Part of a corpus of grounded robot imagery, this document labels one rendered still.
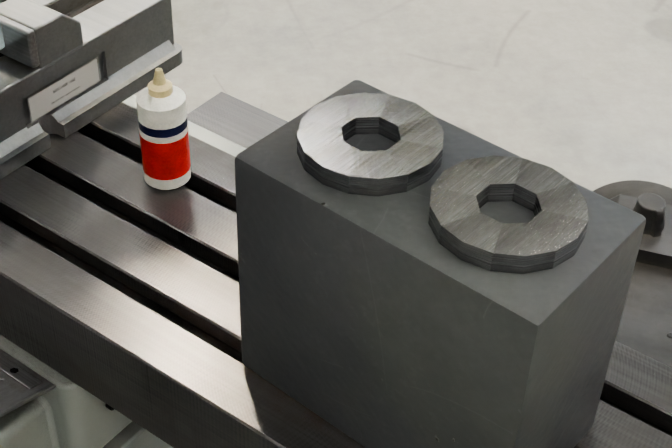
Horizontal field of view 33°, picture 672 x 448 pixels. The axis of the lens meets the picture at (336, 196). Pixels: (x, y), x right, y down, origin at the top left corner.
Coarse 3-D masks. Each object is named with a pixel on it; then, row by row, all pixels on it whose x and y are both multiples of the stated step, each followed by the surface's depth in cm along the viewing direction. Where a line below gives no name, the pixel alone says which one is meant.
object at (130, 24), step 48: (48, 0) 106; (96, 0) 108; (144, 0) 107; (96, 48) 102; (144, 48) 108; (0, 96) 94; (48, 96) 99; (96, 96) 104; (0, 144) 97; (48, 144) 100
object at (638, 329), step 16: (640, 208) 145; (656, 208) 144; (656, 224) 144; (656, 240) 145; (640, 256) 144; (656, 256) 143; (640, 272) 143; (656, 272) 143; (640, 288) 141; (656, 288) 141; (640, 304) 138; (656, 304) 138; (624, 320) 136; (640, 320) 136; (656, 320) 136; (624, 336) 134; (640, 336) 134; (656, 336) 134; (640, 352) 132; (656, 352) 132
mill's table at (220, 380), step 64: (128, 128) 103; (0, 192) 95; (64, 192) 95; (128, 192) 95; (192, 192) 96; (0, 256) 89; (64, 256) 92; (128, 256) 89; (192, 256) 93; (0, 320) 92; (64, 320) 85; (128, 320) 84; (192, 320) 85; (128, 384) 84; (192, 384) 79; (256, 384) 79; (640, 384) 80
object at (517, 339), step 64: (320, 128) 69; (384, 128) 70; (448, 128) 72; (256, 192) 69; (320, 192) 66; (384, 192) 66; (448, 192) 64; (512, 192) 66; (576, 192) 65; (256, 256) 72; (320, 256) 68; (384, 256) 64; (448, 256) 62; (512, 256) 60; (576, 256) 62; (256, 320) 76; (320, 320) 71; (384, 320) 67; (448, 320) 63; (512, 320) 59; (576, 320) 63; (320, 384) 75; (384, 384) 70; (448, 384) 65; (512, 384) 62; (576, 384) 69
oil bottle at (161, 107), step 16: (160, 80) 90; (144, 96) 91; (160, 96) 91; (176, 96) 92; (144, 112) 91; (160, 112) 91; (176, 112) 91; (144, 128) 92; (160, 128) 92; (176, 128) 92; (144, 144) 93; (160, 144) 92; (176, 144) 93; (144, 160) 95; (160, 160) 94; (176, 160) 94; (144, 176) 96; (160, 176) 95; (176, 176) 95
